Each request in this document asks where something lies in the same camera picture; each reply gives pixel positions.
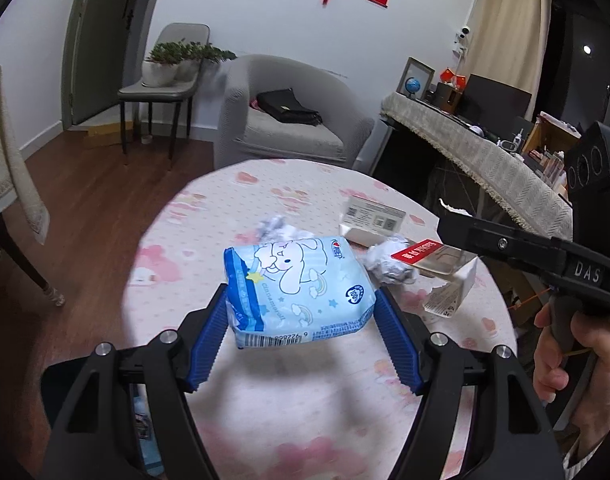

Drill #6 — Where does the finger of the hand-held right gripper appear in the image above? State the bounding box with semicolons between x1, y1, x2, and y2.
437;212;566;262
477;253;566;282

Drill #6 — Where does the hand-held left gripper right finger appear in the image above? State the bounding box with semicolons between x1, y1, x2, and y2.
374;286;568;480

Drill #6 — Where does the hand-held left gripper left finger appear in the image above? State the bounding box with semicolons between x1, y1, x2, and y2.
37;282;236;480

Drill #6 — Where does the red label carton box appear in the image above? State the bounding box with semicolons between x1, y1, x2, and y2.
390;237;479;318

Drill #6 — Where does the blue cartoon tissue packet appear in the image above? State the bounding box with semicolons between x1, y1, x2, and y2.
223;234;377;350

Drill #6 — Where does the person's right forearm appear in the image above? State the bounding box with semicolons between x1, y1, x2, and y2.
560;410;610;480

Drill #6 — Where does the person's right hand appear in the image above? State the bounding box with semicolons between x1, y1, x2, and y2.
533;301;610;405

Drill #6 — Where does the beige fringed desk cloth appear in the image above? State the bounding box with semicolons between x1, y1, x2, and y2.
381;92;574;241

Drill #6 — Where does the crumpled white tissue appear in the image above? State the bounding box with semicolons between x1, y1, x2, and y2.
364;237;420;287
255;214;313;242

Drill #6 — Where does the white carton box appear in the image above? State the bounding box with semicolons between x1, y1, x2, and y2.
339;194;408;247

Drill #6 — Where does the black monitor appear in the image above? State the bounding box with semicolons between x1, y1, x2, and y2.
457;74;533;127

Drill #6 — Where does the brown speaker box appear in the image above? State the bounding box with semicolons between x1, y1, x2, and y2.
427;82;458;111

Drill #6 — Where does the beige curtain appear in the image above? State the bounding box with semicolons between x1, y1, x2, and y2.
462;0;553;96

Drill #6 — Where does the wooden table leg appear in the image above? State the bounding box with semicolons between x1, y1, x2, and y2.
0;215;66;307

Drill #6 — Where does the grey armchair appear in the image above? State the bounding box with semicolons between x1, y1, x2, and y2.
214;54;376;170

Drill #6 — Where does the flat cardboard piece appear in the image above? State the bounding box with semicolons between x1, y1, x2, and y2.
82;120;136;149

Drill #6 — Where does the black bag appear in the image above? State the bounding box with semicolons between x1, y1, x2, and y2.
255;88;324;126

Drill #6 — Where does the grey dining chair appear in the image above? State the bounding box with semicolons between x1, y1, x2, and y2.
117;22;210;158

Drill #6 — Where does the beige table cloth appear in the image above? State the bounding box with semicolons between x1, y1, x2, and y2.
0;65;50;246

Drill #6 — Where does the potted plant large white pot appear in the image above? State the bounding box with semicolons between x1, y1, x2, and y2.
142;40;196;88

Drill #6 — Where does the potted plant small white pot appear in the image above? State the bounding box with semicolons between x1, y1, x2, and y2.
177;42;238;81

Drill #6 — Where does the grey-green door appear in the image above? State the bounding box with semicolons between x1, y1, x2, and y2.
62;0;170;128

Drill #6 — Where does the picture frame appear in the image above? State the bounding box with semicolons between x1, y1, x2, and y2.
396;57;436;102

